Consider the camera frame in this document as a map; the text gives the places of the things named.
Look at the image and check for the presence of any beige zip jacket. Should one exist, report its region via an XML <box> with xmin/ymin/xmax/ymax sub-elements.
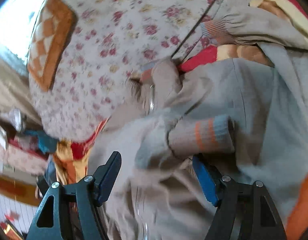
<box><xmin>87</xmin><ymin>6</ymin><xmax>308</xmax><ymax>240</ymax></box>

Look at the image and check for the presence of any red orange cream blanket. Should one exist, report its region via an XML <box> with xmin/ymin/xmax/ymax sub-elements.
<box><xmin>52</xmin><ymin>0</ymin><xmax>308</xmax><ymax>240</ymax></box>

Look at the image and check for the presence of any teal cloth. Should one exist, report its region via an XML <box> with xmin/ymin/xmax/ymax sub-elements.
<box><xmin>24</xmin><ymin>129</ymin><xmax>59</xmax><ymax>154</ymax></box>

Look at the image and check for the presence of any beige curtain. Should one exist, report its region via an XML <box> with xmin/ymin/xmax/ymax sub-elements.
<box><xmin>0</xmin><ymin>58</ymin><xmax>41</xmax><ymax>125</ymax></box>

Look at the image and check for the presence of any orange checkered pillow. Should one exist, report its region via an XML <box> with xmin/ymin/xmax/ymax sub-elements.
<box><xmin>27</xmin><ymin>0</ymin><xmax>75</xmax><ymax>92</ymax></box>

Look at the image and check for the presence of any floral quilt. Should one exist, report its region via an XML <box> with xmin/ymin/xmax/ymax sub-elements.
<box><xmin>30</xmin><ymin>0</ymin><xmax>250</xmax><ymax>141</ymax></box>

